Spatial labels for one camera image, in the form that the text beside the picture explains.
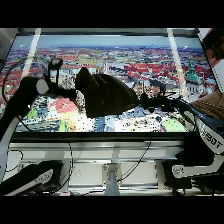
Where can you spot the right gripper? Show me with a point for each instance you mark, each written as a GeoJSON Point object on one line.
{"type": "Point", "coordinates": [151, 101]}

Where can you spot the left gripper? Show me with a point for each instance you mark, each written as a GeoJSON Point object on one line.
{"type": "Point", "coordinates": [64, 93]}

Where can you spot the dark brown garment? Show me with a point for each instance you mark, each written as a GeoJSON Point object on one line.
{"type": "Point", "coordinates": [106, 95]}

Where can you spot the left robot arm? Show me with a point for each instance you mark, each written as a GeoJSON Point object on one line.
{"type": "Point", "coordinates": [20, 96]}

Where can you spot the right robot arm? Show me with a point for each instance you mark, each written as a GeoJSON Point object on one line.
{"type": "Point", "coordinates": [203, 126]}

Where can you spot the white garment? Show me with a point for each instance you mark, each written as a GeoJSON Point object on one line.
{"type": "Point", "coordinates": [219, 74]}

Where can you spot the red and black garment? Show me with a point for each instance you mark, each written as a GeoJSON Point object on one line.
{"type": "Point", "coordinates": [215, 43]}

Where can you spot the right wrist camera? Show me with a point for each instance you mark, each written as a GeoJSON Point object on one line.
{"type": "Point", "coordinates": [157, 86]}

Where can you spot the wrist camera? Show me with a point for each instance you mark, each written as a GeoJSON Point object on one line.
{"type": "Point", "coordinates": [157, 86]}
{"type": "Point", "coordinates": [55, 63]}

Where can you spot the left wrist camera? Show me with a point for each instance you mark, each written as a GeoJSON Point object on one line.
{"type": "Point", "coordinates": [55, 63]}

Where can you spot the silver frame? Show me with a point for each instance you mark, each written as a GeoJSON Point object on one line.
{"type": "Point", "coordinates": [100, 150]}

